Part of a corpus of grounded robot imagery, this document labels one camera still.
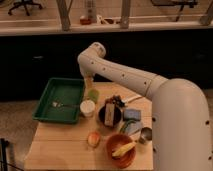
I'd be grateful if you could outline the blue sponge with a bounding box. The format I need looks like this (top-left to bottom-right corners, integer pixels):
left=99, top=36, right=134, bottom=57
left=123, top=109, right=141, bottom=121

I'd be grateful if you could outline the white bottle on shelf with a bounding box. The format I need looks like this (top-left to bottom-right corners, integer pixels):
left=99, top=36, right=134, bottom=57
left=86, top=0, right=97, bottom=23

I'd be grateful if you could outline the dark grape bunch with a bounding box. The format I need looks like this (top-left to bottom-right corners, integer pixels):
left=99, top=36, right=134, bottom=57
left=105, top=95, right=125, bottom=107

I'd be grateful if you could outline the silver metal fork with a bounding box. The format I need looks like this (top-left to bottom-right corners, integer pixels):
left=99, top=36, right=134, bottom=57
left=51, top=101, right=78, bottom=108

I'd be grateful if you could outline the green vegetable toy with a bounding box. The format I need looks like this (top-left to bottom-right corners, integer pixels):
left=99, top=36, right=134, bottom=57
left=119, top=120, right=134, bottom=133

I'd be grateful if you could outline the metal cup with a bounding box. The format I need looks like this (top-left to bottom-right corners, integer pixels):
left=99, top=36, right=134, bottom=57
left=139, top=127, right=152, bottom=144

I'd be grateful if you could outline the black office chair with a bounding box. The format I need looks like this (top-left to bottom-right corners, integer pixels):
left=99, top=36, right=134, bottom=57
left=8, top=0, right=43, bottom=16

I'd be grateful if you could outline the white rectangular box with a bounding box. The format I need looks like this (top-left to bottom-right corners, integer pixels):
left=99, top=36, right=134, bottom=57
left=104, top=103, right=115, bottom=127

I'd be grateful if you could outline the black bowl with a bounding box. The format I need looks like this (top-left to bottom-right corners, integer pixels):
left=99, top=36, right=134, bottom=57
left=98, top=104, right=122, bottom=127

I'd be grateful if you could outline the white paper cup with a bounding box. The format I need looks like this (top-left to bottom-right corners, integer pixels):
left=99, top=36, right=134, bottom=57
left=80, top=100, right=95, bottom=117

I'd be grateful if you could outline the wooden table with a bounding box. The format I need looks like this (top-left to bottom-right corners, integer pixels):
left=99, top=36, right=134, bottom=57
left=24, top=82, right=153, bottom=171

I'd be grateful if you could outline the grey cloth piece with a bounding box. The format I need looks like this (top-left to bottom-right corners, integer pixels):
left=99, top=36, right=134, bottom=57
left=125, top=122, right=143, bottom=135

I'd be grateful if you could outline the green plastic tray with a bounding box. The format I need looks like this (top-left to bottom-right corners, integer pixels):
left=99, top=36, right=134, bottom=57
left=33, top=78, right=85, bottom=124

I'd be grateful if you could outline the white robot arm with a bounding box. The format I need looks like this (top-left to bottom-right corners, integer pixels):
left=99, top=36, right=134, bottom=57
left=78, top=42, right=213, bottom=171

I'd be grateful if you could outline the orange bowl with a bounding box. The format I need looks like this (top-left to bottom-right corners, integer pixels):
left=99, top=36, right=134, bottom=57
left=106, top=134, right=136, bottom=169

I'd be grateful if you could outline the black stand at left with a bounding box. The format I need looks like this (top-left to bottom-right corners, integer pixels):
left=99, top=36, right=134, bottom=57
left=0, top=138, right=9, bottom=171

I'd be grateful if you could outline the red item on shelf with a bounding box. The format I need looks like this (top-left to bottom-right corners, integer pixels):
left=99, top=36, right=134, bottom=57
left=79, top=16, right=91, bottom=25

